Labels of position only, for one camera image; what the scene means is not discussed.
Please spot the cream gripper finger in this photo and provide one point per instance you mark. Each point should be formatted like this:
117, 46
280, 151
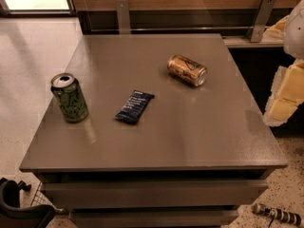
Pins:
276, 31
287, 94

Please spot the orange soda can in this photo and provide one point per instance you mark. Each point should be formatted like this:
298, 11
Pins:
188, 70

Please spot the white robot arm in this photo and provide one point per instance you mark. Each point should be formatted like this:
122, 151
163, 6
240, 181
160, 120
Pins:
293, 37

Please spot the green soda can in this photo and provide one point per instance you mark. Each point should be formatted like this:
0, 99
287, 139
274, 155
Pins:
69, 96

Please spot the dark blue snack bar wrapper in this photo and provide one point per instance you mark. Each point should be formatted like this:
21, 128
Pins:
132, 110

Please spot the upper grey drawer front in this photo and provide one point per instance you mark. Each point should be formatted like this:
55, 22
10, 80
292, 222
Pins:
153, 194

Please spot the grey drawer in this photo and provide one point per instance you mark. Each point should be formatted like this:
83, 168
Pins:
155, 219
153, 194

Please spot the lower grey drawer front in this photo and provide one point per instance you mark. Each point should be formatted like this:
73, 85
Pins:
155, 219

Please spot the black chair base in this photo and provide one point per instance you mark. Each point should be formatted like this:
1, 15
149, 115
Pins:
12, 215

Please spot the right metal wall bracket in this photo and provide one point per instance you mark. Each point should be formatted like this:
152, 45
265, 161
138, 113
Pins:
262, 16

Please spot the metal wall bracket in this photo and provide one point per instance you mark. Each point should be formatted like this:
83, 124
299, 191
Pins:
262, 16
123, 16

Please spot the left metal wall bracket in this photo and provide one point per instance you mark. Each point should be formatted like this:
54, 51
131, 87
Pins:
123, 16

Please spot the wire mesh basket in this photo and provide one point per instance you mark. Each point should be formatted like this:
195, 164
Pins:
39, 198

